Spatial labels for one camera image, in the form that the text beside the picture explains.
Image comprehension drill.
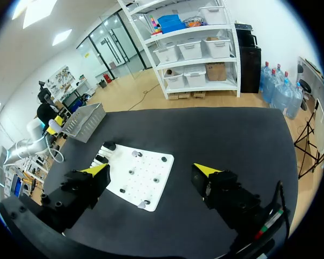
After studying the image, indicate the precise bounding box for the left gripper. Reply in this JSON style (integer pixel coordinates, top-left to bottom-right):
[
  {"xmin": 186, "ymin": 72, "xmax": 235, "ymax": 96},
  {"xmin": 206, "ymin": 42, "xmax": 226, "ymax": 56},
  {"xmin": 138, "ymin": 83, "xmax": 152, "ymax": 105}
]
[{"xmin": 37, "ymin": 103, "xmax": 64, "ymax": 135}]

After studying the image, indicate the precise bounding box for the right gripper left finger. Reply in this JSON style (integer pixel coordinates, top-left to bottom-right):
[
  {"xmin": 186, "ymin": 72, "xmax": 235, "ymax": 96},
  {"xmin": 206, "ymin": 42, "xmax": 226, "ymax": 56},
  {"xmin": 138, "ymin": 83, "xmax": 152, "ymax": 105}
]
[{"xmin": 37, "ymin": 163, "xmax": 112, "ymax": 234}]

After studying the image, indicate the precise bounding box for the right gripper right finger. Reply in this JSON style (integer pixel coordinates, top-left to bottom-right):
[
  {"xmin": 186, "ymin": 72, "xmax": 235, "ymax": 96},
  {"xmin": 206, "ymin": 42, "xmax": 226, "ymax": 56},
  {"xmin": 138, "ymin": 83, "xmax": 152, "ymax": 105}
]
[{"xmin": 191, "ymin": 162, "xmax": 263, "ymax": 230}]

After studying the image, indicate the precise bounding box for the white plate with black stands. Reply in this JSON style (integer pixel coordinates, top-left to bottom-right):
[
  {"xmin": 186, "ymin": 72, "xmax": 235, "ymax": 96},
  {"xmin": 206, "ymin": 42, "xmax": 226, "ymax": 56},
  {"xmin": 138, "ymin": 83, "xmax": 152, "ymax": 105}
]
[{"xmin": 90, "ymin": 141, "xmax": 176, "ymax": 213}]

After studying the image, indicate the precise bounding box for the grey slotted basket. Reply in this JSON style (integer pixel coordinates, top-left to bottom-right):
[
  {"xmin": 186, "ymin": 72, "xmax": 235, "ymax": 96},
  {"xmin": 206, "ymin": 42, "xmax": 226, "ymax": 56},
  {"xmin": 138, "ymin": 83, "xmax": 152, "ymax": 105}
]
[{"xmin": 61, "ymin": 102, "xmax": 107, "ymax": 144}]

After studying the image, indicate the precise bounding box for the white cable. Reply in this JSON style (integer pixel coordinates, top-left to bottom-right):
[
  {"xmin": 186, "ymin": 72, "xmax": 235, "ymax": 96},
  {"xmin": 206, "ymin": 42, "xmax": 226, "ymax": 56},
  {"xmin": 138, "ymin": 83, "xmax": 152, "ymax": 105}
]
[{"xmin": 46, "ymin": 140, "xmax": 65, "ymax": 163}]

